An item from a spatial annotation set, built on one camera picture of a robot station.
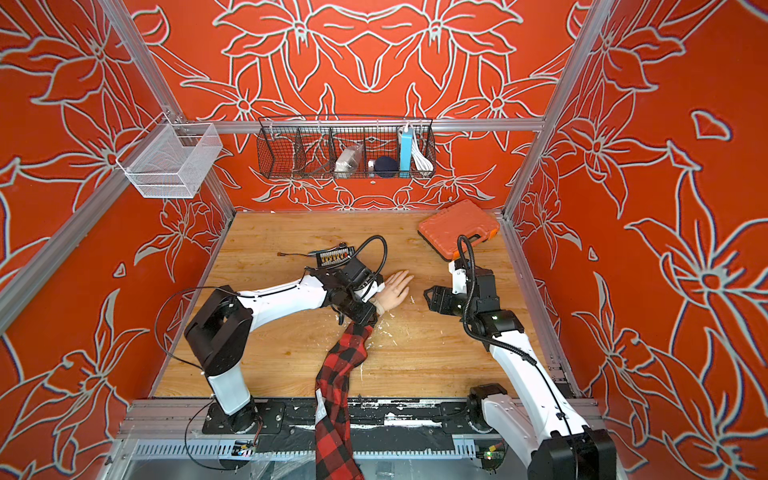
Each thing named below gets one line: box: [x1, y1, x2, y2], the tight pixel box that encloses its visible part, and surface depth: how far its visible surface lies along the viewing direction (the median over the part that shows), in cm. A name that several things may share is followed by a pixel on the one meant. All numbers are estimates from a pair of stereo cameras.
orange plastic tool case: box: [417, 199, 501, 260], surface depth 109 cm
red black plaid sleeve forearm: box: [315, 322, 374, 480], surface depth 72 cm
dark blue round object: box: [374, 156, 399, 178], surface depth 96 cm
